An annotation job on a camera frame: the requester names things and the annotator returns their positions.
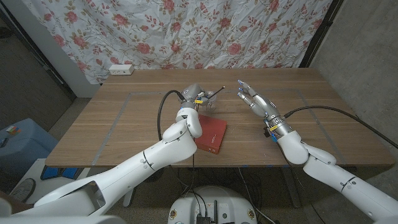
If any rubik's cube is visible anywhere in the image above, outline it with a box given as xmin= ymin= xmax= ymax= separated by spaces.
xmin=5 ymin=125 xmax=22 ymax=136

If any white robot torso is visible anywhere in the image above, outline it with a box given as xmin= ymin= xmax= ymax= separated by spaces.
xmin=167 ymin=185 xmax=258 ymax=224

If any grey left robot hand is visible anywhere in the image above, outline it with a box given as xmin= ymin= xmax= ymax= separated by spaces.
xmin=180 ymin=83 xmax=215 ymax=110

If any floral backdrop cloth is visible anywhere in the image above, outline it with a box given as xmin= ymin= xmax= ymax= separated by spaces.
xmin=21 ymin=0 xmax=333 ymax=85

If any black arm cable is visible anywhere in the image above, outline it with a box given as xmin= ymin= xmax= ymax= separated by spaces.
xmin=157 ymin=90 xmax=186 ymax=142
xmin=283 ymin=105 xmax=398 ymax=149

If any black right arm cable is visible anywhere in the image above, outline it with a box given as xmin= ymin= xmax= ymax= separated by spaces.
xmin=283 ymin=105 xmax=398 ymax=149

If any blue storage box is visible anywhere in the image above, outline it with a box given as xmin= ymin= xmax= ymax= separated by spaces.
xmin=0 ymin=118 xmax=60 ymax=175

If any black mechanical pencil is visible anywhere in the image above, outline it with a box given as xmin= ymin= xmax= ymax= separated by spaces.
xmin=206 ymin=86 xmax=226 ymax=100

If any red notebook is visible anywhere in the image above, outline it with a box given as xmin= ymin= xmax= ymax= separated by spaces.
xmin=194 ymin=114 xmax=228 ymax=155

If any white power strip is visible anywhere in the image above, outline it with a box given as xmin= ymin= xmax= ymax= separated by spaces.
xmin=108 ymin=63 xmax=135 ymax=76

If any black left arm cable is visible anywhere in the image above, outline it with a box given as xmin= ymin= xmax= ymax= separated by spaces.
xmin=157 ymin=90 xmax=186 ymax=142

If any white floor cable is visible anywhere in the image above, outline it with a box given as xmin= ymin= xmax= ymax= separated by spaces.
xmin=238 ymin=167 xmax=277 ymax=224

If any metal table leg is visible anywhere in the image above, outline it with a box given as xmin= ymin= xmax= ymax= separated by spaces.
xmin=123 ymin=186 xmax=136 ymax=208
xmin=280 ymin=167 xmax=302 ymax=208

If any clear glass cup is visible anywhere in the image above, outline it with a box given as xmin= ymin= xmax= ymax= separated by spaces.
xmin=201 ymin=90 xmax=218 ymax=113

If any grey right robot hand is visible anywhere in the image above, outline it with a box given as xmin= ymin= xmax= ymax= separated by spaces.
xmin=237 ymin=79 xmax=293 ymax=137

